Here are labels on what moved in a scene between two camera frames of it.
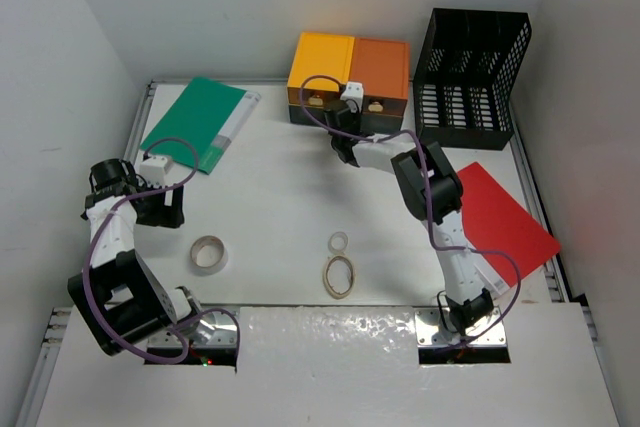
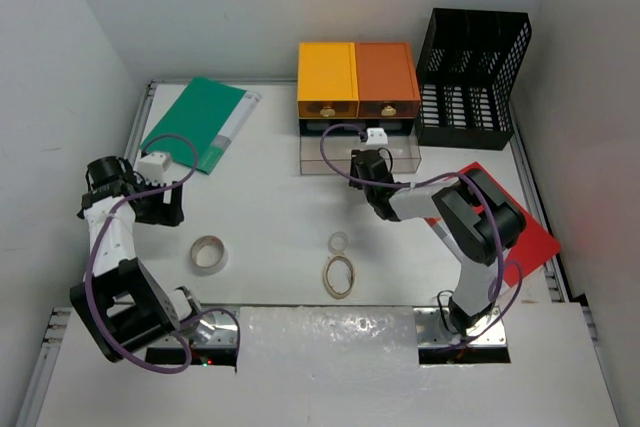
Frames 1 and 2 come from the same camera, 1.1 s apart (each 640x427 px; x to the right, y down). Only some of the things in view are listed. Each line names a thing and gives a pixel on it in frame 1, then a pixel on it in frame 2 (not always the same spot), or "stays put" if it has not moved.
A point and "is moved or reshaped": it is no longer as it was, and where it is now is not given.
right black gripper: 357,114 to 355,173
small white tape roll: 338,242 stays put
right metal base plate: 428,322 stays put
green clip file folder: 206,114 stays put
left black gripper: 165,216 stays put
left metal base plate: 214,330 stays put
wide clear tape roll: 208,255 stays put
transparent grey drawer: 379,123 is moved or reshaped
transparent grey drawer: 298,114 to 338,148
